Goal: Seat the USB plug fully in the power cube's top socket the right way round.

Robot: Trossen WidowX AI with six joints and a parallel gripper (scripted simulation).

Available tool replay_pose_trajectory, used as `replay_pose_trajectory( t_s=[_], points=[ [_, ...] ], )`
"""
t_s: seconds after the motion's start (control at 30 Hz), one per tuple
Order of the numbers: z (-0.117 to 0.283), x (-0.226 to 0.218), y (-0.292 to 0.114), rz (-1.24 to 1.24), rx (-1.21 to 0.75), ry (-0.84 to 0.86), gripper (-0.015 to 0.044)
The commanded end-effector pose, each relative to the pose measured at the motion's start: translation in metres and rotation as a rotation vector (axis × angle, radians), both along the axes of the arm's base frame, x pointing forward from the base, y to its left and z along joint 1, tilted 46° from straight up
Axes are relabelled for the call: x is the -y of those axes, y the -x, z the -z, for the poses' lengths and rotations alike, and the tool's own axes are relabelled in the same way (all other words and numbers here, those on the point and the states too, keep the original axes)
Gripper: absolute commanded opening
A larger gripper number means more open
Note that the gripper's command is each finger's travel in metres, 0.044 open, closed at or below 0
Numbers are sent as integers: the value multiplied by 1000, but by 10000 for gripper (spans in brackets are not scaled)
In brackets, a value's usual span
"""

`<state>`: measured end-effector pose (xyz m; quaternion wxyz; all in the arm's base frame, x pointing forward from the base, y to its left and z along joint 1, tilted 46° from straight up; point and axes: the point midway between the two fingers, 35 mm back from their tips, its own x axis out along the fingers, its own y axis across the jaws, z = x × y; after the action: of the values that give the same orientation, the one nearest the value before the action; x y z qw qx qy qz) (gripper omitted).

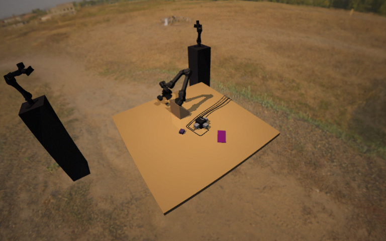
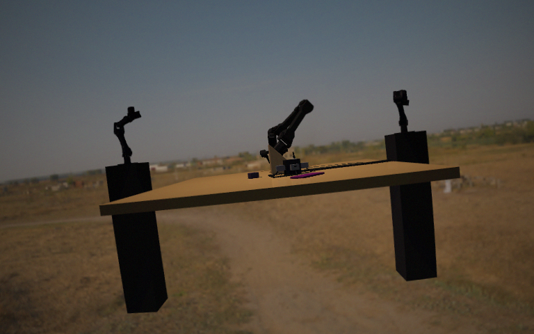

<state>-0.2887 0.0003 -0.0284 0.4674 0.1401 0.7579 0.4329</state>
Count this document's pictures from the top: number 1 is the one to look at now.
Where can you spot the purple rectangular block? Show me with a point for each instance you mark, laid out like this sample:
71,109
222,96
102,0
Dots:
221,137

